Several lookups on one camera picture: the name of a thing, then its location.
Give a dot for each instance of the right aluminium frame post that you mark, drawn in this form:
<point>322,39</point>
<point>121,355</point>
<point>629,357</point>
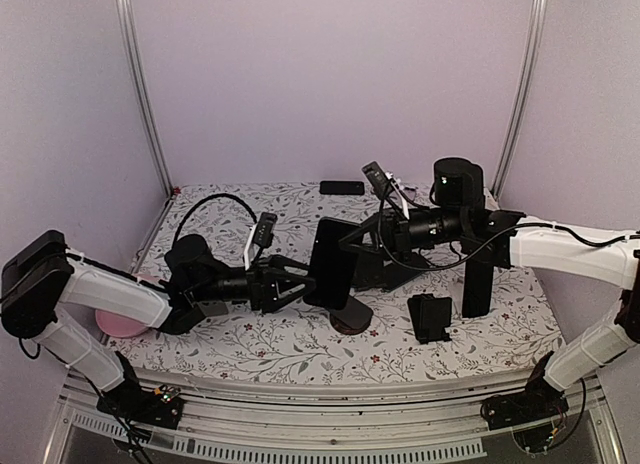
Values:
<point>526,77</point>

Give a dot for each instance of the floral table mat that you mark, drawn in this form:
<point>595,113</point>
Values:
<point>297,345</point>

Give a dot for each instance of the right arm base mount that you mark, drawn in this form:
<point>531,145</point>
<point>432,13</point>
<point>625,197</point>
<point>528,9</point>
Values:
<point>543,395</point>

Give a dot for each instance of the left aluminium frame post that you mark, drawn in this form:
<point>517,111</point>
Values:
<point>126,18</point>

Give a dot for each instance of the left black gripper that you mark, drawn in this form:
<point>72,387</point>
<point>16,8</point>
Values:
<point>273,268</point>

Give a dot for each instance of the black folding phone stand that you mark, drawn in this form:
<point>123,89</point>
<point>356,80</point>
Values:
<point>430,317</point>

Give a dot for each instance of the black stand wooden base front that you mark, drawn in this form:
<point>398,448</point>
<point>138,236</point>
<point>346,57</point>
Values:
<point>353,319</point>

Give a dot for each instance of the black phone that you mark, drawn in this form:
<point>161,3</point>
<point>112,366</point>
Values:
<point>342,188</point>
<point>331,267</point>
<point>477,289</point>

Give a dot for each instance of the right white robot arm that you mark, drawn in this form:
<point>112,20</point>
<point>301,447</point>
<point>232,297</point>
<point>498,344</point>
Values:
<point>593,255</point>

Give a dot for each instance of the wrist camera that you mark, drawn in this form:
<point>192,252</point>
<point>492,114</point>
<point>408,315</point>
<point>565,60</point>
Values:
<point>387,188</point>
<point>260,238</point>

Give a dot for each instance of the pink bowl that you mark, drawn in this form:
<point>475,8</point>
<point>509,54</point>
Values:
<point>125,320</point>

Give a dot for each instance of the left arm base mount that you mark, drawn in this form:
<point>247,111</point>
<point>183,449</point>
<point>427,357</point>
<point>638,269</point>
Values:
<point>161,407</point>

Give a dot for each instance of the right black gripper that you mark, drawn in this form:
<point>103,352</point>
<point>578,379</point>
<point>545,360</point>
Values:
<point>393,233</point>

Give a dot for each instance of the front aluminium rail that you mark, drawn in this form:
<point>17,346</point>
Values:
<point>227,421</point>

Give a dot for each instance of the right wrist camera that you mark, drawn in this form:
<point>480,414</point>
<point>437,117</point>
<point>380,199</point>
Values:
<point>387,188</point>

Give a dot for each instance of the black phone front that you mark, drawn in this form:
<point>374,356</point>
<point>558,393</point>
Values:
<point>331,267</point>

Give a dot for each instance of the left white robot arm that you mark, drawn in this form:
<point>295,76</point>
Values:
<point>46,275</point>

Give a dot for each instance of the aluminium frame post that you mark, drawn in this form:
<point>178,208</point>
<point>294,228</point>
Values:
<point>526,77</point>
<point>126,18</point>

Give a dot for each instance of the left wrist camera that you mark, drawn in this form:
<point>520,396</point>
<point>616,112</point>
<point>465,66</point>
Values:
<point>260,238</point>

